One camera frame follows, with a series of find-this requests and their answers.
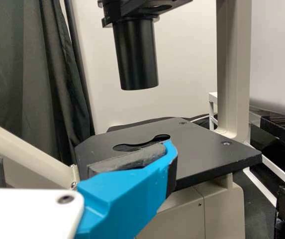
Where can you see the cream microscope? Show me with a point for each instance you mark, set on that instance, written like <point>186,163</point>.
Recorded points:
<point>207,154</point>

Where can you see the white box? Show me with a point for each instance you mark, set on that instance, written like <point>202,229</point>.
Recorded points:
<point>187,62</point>

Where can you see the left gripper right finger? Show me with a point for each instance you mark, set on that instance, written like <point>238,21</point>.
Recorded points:
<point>122,199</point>

